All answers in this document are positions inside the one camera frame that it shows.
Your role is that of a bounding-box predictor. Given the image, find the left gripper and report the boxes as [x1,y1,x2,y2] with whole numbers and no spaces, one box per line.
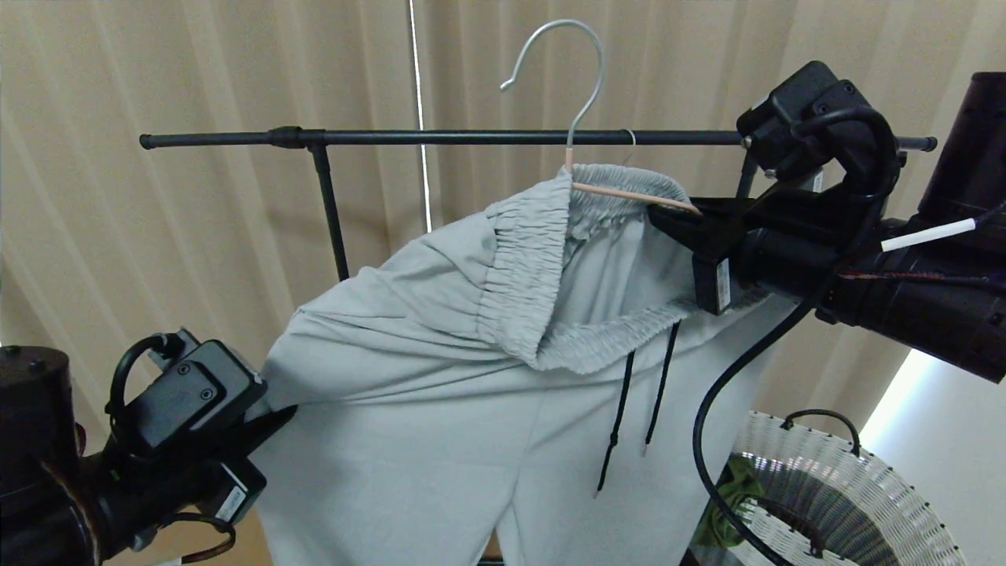
[79,444,268,560]

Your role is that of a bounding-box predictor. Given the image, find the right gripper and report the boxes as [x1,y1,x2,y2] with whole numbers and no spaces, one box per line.
[692,226,1006,384]

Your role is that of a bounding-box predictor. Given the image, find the green printed garment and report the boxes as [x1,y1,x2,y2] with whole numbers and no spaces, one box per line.
[692,454,767,551]

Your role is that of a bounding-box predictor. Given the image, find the pale grey shorts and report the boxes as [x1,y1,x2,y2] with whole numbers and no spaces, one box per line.
[251,164,799,566]

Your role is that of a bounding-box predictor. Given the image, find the white laundry basket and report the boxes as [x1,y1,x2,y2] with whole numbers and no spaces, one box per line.
[727,409,967,566]

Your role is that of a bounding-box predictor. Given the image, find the black clothes rack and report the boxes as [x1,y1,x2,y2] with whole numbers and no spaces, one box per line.
[140,126,938,282]

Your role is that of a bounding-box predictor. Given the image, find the beige curtain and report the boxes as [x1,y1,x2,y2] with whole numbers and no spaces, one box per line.
[0,0,1006,441]

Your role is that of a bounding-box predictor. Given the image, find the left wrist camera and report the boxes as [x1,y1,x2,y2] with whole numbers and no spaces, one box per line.
[118,329,268,465]

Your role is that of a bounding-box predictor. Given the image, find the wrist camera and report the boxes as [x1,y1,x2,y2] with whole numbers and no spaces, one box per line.
[118,329,268,465]
[737,61,905,237]

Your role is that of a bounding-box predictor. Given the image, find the black cable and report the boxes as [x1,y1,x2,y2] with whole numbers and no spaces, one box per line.
[692,106,903,566]
[106,333,185,429]

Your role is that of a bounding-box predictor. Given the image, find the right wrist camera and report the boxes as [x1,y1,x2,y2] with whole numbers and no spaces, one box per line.
[737,61,905,237]

